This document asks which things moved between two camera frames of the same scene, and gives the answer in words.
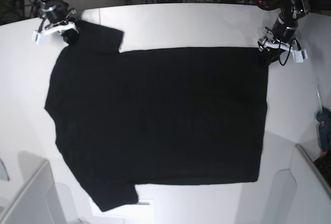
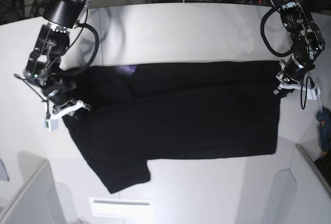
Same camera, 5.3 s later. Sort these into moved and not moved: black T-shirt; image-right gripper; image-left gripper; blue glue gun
Moved: black T-shirt; image-left gripper; image-right gripper
Not moved: blue glue gun
